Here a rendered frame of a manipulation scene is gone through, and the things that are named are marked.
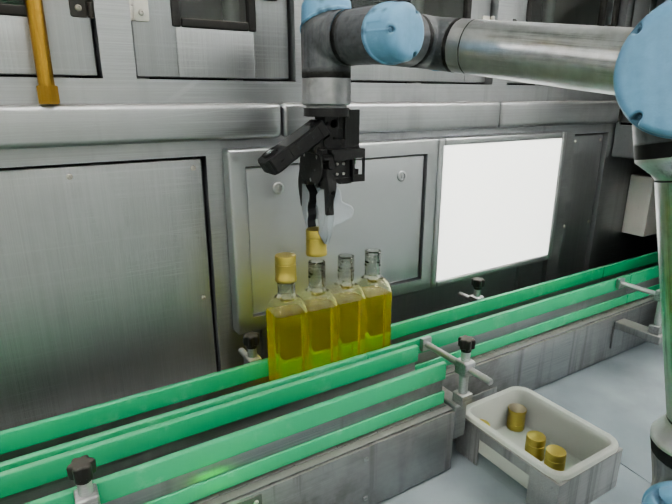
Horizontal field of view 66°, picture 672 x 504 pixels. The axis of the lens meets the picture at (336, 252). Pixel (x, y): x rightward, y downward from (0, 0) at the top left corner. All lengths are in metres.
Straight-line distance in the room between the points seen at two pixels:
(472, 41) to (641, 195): 1.11
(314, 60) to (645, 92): 0.45
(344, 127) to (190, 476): 0.55
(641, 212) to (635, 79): 1.29
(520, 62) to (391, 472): 0.66
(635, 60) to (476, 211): 0.78
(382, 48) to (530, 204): 0.78
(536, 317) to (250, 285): 0.65
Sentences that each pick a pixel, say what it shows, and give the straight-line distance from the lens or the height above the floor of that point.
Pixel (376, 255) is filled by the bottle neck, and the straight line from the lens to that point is 0.91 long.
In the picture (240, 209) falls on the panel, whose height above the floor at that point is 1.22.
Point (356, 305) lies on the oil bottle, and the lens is 0.90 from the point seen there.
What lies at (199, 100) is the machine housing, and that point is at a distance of 0.91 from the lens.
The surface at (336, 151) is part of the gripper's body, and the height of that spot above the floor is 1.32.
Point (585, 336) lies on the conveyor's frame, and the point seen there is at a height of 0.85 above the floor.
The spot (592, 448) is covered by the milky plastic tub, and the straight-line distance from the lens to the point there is 1.08.
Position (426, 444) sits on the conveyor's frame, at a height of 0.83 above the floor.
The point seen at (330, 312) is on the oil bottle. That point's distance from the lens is 0.87.
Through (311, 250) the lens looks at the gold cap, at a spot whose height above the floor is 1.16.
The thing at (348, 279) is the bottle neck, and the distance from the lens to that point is 0.89.
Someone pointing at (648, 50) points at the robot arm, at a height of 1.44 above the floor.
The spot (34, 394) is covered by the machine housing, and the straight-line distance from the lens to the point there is 0.99.
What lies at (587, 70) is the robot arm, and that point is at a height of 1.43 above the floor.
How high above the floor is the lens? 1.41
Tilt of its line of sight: 17 degrees down
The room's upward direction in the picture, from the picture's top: straight up
